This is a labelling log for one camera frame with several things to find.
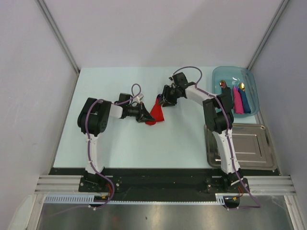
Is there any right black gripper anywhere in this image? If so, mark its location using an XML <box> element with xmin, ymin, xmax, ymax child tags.
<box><xmin>158</xmin><ymin>85</ymin><xmax>180</xmax><ymax>108</ymax></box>

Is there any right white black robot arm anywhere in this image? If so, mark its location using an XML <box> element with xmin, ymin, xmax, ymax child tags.
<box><xmin>159</xmin><ymin>72</ymin><xmax>248</xmax><ymax>192</ymax></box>

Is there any stainless steel tray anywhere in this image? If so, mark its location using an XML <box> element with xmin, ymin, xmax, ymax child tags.
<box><xmin>204</xmin><ymin>123</ymin><xmax>277</xmax><ymax>171</ymax></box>

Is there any navy rolled napkin bundle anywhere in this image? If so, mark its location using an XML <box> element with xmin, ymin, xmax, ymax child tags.
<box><xmin>239</xmin><ymin>82</ymin><xmax>251</xmax><ymax>114</ymax></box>

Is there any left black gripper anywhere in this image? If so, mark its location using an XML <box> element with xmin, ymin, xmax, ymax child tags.
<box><xmin>126</xmin><ymin>102</ymin><xmax>154</xmax><ymax>123</ymax></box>

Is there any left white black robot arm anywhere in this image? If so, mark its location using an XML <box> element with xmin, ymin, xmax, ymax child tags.
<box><xmin>77</xmin><ymin>93</ymin><xmax>155</xmax><ymax>192</ymax></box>

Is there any pink rolled napkin bundle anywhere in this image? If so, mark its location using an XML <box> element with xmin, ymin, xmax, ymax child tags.
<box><xmin>233</xmin><ymin>85</ymin><xmax>244</xmax><ymax>114</ymax></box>

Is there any white slotted cable duct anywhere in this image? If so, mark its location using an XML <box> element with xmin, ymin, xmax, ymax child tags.
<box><xmin>45</xmin><ymin>194</ymin><xmax>224</xmax><ymax>205</ymax></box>

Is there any blue transparent plastic bin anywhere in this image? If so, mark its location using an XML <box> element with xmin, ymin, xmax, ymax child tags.
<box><xmin>212</xmin><ymin>66</ymin><xmax>260</xmax><ymax>118</ymax></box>

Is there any black rolled napkin bundle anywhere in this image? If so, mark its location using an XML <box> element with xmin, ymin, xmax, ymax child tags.
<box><xmin>220</xmin><ymin>80</ymin><xmax>234</xmax><ymax>109</ymax></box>

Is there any aluminium rail profile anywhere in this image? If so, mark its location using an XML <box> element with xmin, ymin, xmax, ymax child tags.
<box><xmin>35</xmin><ymin>175</ymin><xmax>296</xmax><ymax>196</ymax></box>

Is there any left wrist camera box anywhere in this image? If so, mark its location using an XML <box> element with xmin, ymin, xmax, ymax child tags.
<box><xmin>136</xmin><ymin>93</ymin><xmax>144</xmax><ymax>101</ymax></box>

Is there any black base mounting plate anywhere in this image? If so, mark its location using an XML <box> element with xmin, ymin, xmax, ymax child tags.
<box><xmin>78</xmin><ymin>168</ymin><xmax>249</xmax><ymax>203</ymax></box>

